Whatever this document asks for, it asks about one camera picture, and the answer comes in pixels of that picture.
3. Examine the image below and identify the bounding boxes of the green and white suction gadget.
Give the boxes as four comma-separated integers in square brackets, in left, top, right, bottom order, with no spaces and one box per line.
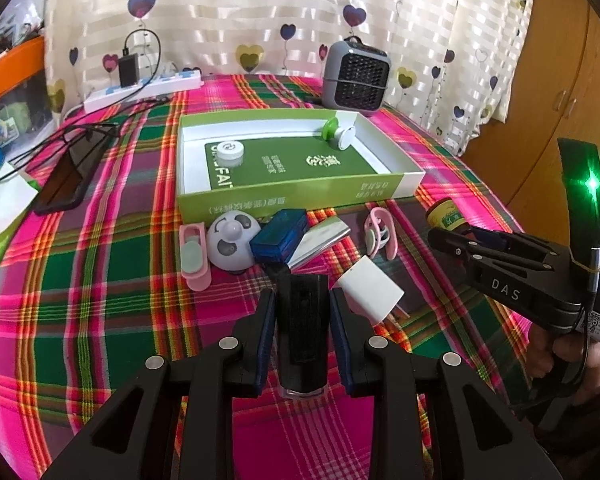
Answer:
[321,116,357,152]

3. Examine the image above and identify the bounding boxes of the white charger plug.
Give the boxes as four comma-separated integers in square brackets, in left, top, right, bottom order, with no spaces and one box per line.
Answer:
[332,256,408,327]

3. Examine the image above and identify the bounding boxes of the white round jar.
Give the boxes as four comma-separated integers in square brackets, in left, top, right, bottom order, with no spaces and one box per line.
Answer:
[215,140,245,167]

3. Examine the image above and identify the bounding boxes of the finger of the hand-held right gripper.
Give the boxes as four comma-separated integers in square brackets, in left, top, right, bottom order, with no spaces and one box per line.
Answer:
[461,226,531,251]
[427,226,483,263]

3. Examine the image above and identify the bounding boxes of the green and white box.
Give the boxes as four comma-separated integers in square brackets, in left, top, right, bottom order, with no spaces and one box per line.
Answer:
[175,107,426,223]

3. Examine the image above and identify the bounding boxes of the wooden cabinet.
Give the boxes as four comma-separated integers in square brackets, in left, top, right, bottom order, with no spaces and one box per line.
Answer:
[460,0,600,266]

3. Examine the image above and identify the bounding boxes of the cream heart print curtain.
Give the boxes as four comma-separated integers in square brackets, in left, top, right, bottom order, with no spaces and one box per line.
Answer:
[45,0,537,157]

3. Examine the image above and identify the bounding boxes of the white power strip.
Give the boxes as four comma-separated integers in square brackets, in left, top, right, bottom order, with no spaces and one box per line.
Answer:
[83,67,202,113]

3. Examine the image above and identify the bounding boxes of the white round panda gadget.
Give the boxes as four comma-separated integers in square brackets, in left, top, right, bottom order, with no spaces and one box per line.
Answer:
[206,210,262,273]

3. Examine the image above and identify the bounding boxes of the silver foil packet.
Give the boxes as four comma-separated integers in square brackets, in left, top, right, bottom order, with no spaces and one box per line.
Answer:
[286,217,352,268]

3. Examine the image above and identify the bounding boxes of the person's right hand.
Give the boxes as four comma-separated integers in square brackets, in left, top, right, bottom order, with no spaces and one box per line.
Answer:
[524,321,600,407]

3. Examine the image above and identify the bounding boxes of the black cables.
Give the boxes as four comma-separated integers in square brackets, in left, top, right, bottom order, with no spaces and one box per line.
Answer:
[0,121,123,192]

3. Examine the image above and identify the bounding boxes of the orange storage box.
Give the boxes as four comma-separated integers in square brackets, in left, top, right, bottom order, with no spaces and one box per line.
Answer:
[0,37,48,111]

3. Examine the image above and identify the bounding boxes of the grey desktop heater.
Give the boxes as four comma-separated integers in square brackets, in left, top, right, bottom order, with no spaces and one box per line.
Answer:
[321,36,392,111]

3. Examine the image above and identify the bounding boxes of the black adapter cable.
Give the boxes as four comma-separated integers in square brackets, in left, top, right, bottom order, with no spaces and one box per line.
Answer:
[122,28,163,86]

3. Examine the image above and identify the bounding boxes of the pink oblong case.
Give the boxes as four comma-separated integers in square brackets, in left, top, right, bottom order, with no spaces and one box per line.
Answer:
[179,221,213,292]

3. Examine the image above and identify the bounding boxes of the brown medicine bottle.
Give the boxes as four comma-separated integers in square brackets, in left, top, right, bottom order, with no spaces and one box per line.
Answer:
[426,199,468,233]

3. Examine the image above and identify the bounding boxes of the black plastic clip case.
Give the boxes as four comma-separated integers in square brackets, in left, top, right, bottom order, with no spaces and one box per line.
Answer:
[276,274,330,400]

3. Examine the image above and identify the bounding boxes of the blue translucent box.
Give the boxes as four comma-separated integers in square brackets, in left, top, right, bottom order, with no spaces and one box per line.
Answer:
[249,208,308,266]

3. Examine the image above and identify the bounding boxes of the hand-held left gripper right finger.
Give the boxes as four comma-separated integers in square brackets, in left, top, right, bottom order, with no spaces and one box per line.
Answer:
[329,287,563,480]

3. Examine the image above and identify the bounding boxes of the pink nail clipper frame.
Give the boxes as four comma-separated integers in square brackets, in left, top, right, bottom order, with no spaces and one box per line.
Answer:
[362,206,400,260]

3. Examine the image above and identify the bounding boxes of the green and white tissue pack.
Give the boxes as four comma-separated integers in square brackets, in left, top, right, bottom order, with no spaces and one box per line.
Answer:
[0,170,43,281]

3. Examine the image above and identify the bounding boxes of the pink plaid tablecloth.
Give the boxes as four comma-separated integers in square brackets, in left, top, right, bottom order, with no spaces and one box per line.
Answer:
[0,72,600,480]

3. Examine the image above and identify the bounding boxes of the black power adapter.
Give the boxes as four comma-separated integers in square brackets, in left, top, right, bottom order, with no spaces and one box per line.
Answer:
[117,49,142,88]

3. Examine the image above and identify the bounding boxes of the black smartphone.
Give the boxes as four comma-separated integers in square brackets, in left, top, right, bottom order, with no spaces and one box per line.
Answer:
[32,127,118,216]

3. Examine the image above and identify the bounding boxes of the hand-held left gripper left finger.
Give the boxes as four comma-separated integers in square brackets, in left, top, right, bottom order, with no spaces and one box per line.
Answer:
[40,287,278,480]

